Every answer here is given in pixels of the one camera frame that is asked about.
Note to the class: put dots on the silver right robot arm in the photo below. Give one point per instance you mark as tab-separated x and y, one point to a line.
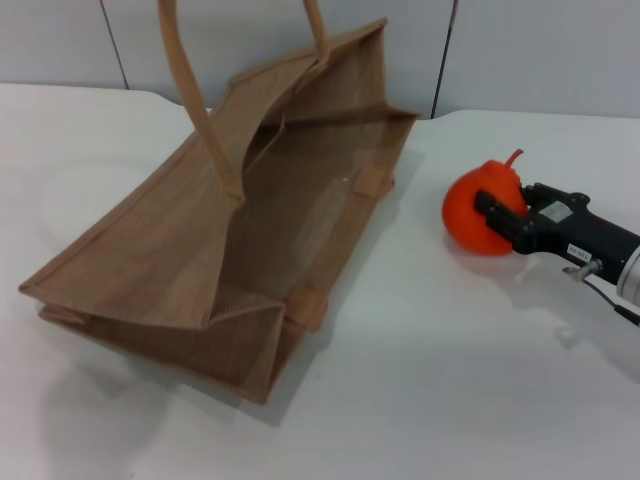
631	272

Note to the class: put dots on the brown jute handbag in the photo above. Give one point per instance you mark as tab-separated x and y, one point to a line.
150	260

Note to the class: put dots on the orange toy fruit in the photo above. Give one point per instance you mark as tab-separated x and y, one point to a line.
465	210

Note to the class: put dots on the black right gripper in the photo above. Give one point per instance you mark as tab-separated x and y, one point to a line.
570	227

